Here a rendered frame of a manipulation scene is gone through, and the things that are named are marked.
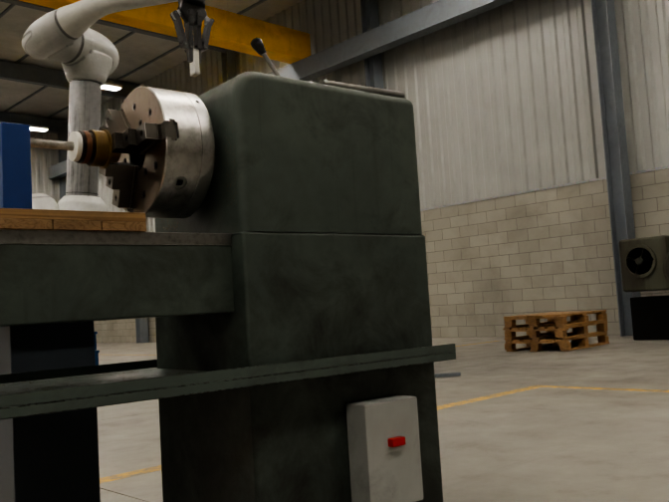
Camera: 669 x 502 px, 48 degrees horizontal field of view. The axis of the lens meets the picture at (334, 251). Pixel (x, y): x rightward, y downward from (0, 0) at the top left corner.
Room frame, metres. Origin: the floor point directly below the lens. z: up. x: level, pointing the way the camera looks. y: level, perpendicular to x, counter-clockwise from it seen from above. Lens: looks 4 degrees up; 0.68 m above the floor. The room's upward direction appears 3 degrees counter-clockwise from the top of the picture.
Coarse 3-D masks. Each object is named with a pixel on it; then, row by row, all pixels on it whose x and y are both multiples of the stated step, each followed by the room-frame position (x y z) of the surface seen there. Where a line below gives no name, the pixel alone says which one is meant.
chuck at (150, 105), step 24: (144, 96) 1.75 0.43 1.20; (168, 96) 1.73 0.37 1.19; (144, 120) 1.75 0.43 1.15; (168, 120) 1.68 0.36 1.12; (192, 120) 1.72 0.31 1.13; (168, 144) 1.67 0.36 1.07; (192, 144) 1.71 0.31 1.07; (144, 168) 1.76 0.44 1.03; (168, 168) 1.69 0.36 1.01; (192, 168) 1.72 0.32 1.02; (144, 192) 1.77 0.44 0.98; (168, 192) 1.72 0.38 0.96; (192, 192) 1.76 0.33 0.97; (168, 216) 1.83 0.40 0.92
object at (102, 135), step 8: (88, 136) 1.68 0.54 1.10; (96, 136) 1.69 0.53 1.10; (104, 136) 1.70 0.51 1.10; (88, 144) 1.68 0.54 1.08; (96, 144) 1.69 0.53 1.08; (104, 144) 1.70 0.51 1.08; (88, 152) 1.68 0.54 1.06; (96, 152) 1.69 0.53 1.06; (104, 152) 1.70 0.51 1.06; (112, 152) 1.72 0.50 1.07; (80, 160) 1.69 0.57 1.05; (88, 160) 1.70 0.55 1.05; (96, 160) 1.70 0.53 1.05; (104, 160) 1.71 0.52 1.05; (112, 160) 1.74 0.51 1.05; (104, 168) 1.74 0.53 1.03
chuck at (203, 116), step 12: (192, 96) 1.79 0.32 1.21; (204, 108) 1.77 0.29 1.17; (204, 120) 1.74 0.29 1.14; (204, 132) 1.73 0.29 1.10; (204, 144) 1.73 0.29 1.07; (204, 156) 1.73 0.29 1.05; (204, 168) 1.74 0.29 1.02; (204, 180) 1.76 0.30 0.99; (204, 192) 1.78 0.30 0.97; (192, 204) 1.79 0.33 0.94; (180, 216) 1.84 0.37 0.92
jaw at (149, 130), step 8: (128, 128) 1.69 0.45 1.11; (136, 128) 1.69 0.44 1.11; (144, 128) 1.66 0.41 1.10; (152, 128) 1.67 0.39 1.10; (160, 128) 1.69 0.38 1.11; (168, 128) 1.68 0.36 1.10; (112, 136) 1.70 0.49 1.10; (120, 136) 1.70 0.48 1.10; (128, 136) 1.68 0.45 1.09; (136, 136) 1.70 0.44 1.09; (144, 136) 1.66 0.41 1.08; (152, 136) 1.67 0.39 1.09; (160, 136) 1.68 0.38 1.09; (168, 136) 1.68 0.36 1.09; (176, 136) 1.69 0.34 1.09; (112, 144) 1.70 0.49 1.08; (120, 144) 1.70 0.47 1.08; (128, 144) 1.68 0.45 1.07; (136, 144) 1.69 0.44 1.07; (144, 144) 1.70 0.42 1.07; (152, 144) 1.71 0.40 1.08; (120, 152) 1.73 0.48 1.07; (128, 152) 1.74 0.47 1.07; (136, 152) 1.74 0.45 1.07; (144, 152) 1.75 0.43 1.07
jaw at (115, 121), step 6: (108, 114) 1.82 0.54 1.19; (114, 114) 1.82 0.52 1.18; (120, 114) 1.83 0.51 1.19; (108, 120) 1.79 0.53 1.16; (114, 120) 1.80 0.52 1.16; (120, 120) 1.81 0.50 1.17; (126, 120) 1.83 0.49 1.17; (102, 126) 1.76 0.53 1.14; (108, 126) 1.77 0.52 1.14; (114, 126) 1.78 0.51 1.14; (120, 126) 1.79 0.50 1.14; (126, 126) 1.81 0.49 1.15
